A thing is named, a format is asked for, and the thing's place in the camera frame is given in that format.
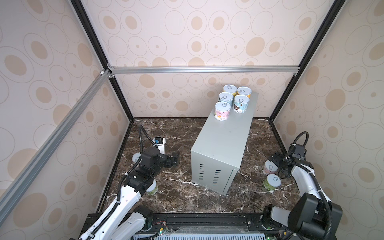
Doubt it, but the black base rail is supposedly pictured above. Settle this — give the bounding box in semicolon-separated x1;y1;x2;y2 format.
78;211;337;240

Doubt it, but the green label can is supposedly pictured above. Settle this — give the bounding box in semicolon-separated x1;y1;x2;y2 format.
146;180;159;196
263;174;282;191

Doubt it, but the black corner frame post left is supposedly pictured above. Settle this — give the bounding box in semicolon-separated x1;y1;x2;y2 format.
70;0;135;122

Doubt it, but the silver aluminium rail left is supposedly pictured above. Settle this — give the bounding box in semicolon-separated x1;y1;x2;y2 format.
1;69;112;224

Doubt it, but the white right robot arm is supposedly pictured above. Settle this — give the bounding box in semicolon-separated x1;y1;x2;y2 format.
261;152;343;240

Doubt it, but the silver aluminium crossbar back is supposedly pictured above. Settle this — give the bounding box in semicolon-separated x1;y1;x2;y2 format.
111;65;300;74

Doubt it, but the black corner frame post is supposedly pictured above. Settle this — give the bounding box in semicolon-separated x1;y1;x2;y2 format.
269;0;347;123
70;0;135;122

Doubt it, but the yellow orange label can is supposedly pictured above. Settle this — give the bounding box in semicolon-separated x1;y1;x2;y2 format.
237;87;252;98

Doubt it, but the light blue label can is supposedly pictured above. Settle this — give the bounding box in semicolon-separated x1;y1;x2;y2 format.
219;92;234;106

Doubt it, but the orange fruit label can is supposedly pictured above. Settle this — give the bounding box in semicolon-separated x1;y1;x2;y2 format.
132;153;141;163

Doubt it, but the black corner frame post right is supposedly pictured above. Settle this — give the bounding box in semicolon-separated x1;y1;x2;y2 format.
269;0;347;123

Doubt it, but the teal label can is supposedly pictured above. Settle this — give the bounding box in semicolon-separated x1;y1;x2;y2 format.
233;95;250;114

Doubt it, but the grey metal cabinet box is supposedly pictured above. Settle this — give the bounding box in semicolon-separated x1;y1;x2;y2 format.
191;92;259;195

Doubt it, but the pink flower label can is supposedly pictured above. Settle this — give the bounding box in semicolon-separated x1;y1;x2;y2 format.
262;160;278;175

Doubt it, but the green label can right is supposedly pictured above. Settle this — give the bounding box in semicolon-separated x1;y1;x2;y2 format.
263;174;282;191

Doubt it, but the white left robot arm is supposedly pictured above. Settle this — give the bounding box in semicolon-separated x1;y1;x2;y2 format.
79;147;180;240

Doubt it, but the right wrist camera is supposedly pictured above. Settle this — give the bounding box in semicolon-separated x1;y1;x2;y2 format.
288;143;307;161

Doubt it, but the green label can left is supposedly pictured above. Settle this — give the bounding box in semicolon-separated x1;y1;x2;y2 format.
146;180;159;196

